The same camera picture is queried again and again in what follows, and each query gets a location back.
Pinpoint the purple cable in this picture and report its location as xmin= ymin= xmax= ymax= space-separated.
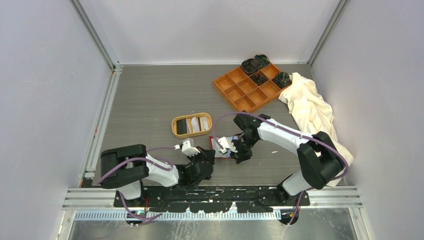
xmin=97 ymin=144 xmax=181 ymax=227
xmin=211 ymin=111 xmax=349 ymax=226

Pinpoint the dark green rolled sock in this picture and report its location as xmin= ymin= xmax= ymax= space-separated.
xmin=254 ymin=54 xmax=271 ymax=69

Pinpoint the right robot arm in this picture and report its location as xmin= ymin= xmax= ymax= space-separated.
xmin=229 ymin=112 xmax=348 ymax=206

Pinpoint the red card holder wallet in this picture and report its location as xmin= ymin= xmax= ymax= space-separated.
xmin=209 ymin=135 xmax=240 ymax=159

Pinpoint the black card in tray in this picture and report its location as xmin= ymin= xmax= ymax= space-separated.
xmin=175 ymin=118 xmax=189 ymax=135

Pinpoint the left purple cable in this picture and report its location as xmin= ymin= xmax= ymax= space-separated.
xmin=97 ymin=144 xmax=181 ymax=227

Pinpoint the oval wooden card tray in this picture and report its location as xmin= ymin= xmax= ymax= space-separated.
xmin=171 ymin=112 xmax=213 ymax=139

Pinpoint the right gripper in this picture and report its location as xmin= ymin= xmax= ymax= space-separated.
xmin=227 ymin=133 xmax=259 ymax=164

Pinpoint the cream cloth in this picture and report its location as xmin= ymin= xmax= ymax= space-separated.
xmin=278 ymin=72 xmax=355 ymax=188

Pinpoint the dark camouflage rolled sock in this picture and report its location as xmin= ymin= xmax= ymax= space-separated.
xmin=271 ymin=71 xmax=292 ymax=89

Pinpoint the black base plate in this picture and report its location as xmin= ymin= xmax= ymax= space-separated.
xmin=125 ymin=185 xmax=310 ymax=213

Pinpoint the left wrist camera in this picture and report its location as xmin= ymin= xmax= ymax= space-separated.
xmin=173 ymin=138 xmax=200 ymax=157

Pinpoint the dark rolled sock in tray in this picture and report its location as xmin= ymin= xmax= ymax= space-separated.
xmin=250 ymin=73 xmax=269 ymax=86

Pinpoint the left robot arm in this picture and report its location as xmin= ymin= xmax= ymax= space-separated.
xmin=97 ymin=141 xmax=216 ymax=207

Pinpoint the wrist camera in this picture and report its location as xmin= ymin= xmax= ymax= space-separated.
xmin=173 ymin=138 xmax=200 ymax=157
xmin=217 ymin=136 xmax=237 ymax=155

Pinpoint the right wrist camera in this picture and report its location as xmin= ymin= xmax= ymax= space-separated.
xmin=217 ymin=136 xmax=237 ymax=155

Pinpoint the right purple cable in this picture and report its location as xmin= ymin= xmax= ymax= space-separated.
xmin=211 ymin=111 xmax=349 ymax=226

